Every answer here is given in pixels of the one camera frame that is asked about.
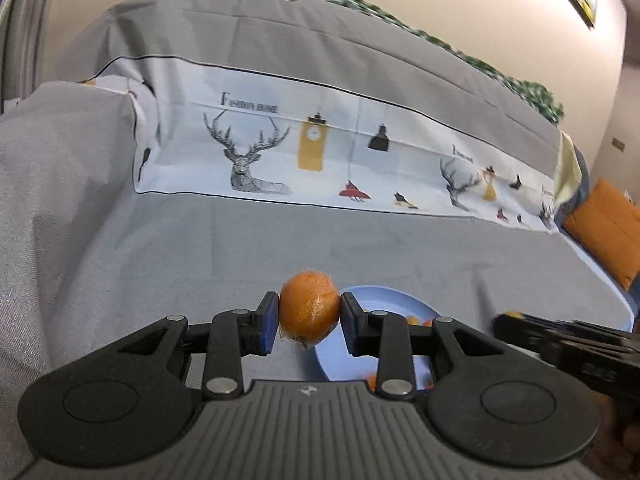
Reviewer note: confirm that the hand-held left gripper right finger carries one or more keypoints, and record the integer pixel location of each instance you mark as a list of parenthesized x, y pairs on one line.
[(349, 322)]

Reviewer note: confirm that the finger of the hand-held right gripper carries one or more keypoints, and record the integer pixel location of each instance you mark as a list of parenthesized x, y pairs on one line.
[(525, 332)]

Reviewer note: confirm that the light blue plate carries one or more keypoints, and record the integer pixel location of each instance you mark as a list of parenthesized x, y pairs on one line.
[(385, 301)]

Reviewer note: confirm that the plastic-wrapped orange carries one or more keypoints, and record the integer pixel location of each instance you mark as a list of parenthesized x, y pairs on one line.
[(309, 309)]

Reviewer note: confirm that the deer printed white cloth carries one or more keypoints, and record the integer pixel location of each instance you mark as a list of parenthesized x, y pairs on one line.
[(350, 155)]

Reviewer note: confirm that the grey printed sofa cover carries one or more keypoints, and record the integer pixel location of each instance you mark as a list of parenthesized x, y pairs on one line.
[(175, 240)]

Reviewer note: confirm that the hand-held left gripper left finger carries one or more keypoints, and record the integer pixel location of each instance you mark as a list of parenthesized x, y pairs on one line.
[(269, 326)]

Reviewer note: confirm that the pale yellow cloth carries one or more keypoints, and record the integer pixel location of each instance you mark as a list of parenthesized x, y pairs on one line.
[(566, 170)]

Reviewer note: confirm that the orange cushion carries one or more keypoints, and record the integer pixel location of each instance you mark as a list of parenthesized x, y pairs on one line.
[(607, 230)]

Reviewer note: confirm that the wall switch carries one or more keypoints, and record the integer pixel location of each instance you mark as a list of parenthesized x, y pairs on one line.
[(618, 143)]

